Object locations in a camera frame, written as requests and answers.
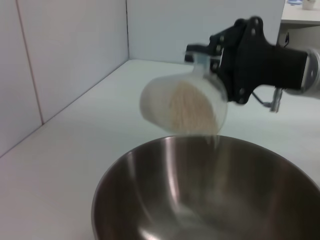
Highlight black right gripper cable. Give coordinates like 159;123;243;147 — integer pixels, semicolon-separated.
250;90;272;106

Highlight stainless steel mixing bowl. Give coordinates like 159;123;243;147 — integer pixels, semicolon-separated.
90;134;320;240

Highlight clear plastic measuring cup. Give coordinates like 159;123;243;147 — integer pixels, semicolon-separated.
138;51;229;138

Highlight white background desk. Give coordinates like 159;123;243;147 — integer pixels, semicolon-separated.
276;0;320;49

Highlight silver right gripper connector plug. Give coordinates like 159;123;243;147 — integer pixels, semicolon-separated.
268;87;284;114

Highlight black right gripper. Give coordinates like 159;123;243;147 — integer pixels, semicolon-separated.
184;15;309;106

